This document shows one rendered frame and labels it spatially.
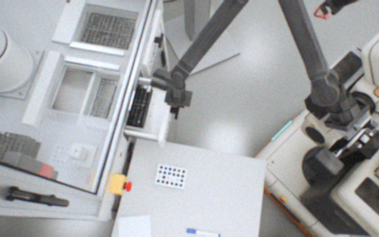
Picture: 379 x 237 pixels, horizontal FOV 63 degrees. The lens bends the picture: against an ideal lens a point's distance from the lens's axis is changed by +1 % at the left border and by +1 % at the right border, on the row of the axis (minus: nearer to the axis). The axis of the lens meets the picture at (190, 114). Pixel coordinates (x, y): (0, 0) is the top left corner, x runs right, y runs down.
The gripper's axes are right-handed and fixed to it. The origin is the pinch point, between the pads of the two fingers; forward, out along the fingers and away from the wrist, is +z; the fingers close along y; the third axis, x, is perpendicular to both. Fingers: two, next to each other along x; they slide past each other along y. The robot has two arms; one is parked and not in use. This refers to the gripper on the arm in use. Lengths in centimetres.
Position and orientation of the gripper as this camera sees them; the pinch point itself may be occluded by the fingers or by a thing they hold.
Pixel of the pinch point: (179, 105)
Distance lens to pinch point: 129.3
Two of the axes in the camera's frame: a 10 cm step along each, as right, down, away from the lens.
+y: -9.8, -1.8, 0.5
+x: -1.9, 9.2, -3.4
